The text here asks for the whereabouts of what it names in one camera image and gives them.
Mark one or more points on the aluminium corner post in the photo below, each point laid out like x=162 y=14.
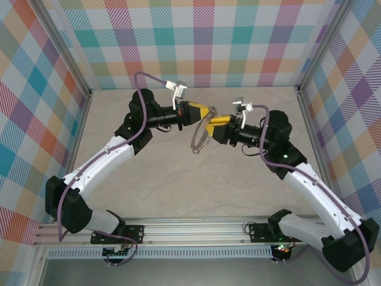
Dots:
x=323 y=44
x=67 y=47

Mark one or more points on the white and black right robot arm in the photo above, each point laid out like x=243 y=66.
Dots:
x=315 y=196

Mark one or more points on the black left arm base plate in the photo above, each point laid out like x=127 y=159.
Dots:
x=134 y=233

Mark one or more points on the black controller board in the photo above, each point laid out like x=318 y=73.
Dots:
x=114 y=253
x=282 y=251

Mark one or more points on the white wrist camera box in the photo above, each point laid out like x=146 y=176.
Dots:
x=179 y=89
x=241 y=103

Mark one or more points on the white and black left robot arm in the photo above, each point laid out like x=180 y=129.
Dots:
x=101 y=164

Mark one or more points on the aluminium mounting rail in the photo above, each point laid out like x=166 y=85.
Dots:
x=193 y=232

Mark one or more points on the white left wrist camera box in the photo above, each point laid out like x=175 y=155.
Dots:
x=179 y=89

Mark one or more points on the aluminium frame leg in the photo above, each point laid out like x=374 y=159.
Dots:
x=358 y=274
x=37 y=268

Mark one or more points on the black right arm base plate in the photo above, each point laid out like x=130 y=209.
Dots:
x=259 y=232

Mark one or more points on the aluminium side rail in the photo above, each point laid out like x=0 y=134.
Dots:
x=76 y=134
x=314 y=134

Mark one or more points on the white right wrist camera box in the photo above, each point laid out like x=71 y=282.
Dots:
x=241 y=103

